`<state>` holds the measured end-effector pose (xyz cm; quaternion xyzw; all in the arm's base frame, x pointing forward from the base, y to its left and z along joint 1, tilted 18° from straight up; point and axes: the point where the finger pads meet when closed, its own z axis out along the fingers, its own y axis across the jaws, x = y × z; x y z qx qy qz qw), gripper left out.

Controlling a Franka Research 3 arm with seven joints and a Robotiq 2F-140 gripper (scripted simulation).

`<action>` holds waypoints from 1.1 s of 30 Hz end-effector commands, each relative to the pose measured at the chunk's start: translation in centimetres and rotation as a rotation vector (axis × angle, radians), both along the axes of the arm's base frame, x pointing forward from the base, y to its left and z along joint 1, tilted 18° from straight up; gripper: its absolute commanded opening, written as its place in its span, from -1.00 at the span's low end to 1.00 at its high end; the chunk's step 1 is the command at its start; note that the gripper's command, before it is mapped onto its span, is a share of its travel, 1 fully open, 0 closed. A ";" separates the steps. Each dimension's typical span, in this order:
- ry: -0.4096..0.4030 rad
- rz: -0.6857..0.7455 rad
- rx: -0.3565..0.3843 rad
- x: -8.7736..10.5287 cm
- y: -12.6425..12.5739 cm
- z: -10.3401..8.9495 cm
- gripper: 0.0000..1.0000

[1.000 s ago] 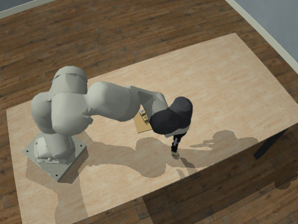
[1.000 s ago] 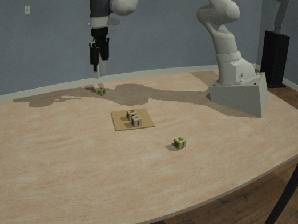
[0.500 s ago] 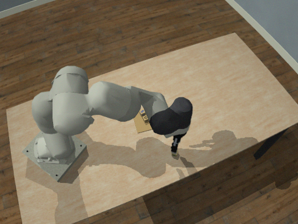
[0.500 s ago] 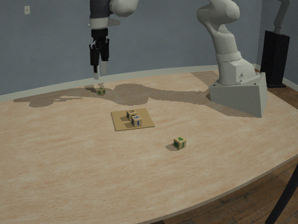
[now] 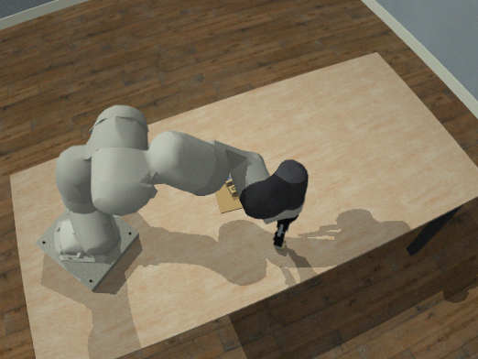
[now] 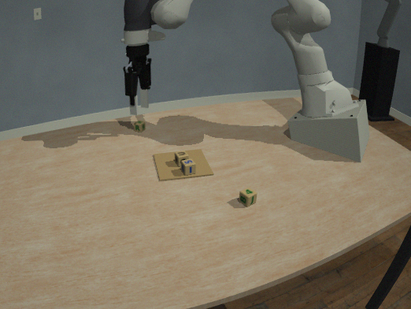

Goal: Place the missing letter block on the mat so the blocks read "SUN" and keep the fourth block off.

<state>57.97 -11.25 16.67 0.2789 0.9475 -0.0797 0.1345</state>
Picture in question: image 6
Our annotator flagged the tan flat square mat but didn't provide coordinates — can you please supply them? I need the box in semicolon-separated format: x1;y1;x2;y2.
154;149;213;181

